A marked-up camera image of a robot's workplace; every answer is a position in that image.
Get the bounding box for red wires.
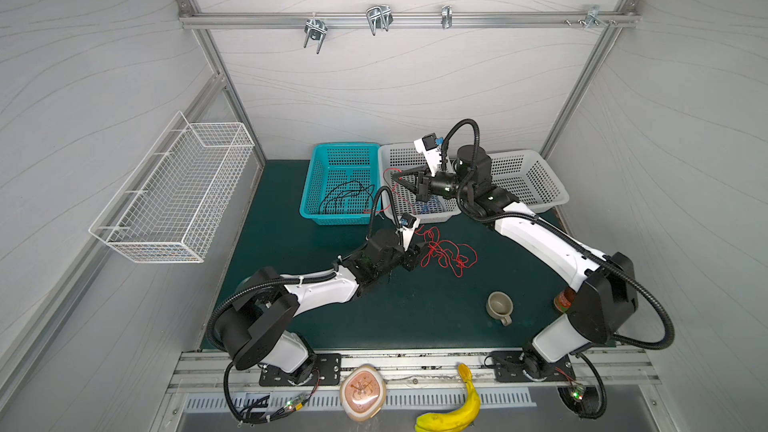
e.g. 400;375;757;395
413;225;479;279

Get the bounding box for red wire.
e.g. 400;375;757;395
382;166;421;217

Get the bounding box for black wire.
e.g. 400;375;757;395
317;178;377;217

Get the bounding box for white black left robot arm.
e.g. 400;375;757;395
205;226;423;382

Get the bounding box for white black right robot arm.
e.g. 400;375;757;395
410;135;638;363

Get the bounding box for white perforated basket middle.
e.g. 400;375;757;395
378;143;460;224

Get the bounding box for white perforated basket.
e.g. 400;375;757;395
378;143;460;224
489;150;570;213

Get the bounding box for white perforated basket right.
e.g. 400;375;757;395
489;150;570;213

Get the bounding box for teal perforated basket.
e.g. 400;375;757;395
299;142;380;226

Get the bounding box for olive ceramic cup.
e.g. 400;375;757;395
485;291;514;326

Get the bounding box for round wooden toy face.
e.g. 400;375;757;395
339;364;387;422

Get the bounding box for yellow red capped bottle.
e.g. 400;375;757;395
553;287;576;314

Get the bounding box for yellow banana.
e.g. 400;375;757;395
415;362;482;432

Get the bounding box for metal clamp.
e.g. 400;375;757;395
564;5;618;30
365;5;393;36
441;5;453;30
303;18;328;54

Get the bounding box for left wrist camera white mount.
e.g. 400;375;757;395
398;213;420;250

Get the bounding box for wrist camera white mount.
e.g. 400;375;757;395
414;133;445;177
398;213;420;250

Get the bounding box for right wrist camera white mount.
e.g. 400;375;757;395
414;133;445;177

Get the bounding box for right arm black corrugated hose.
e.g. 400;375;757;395
440;118;676;351

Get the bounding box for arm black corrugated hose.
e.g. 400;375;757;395
205;185;402;352
440;118;676;351

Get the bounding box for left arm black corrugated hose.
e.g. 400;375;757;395
205;185;402;352

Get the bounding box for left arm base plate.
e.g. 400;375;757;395
259;353;342;387

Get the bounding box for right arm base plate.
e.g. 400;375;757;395
482;348;567;383

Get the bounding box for white wire wall basket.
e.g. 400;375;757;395
88;112;254;264

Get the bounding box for aluminium overhead rail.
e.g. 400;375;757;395
179;9;641;30

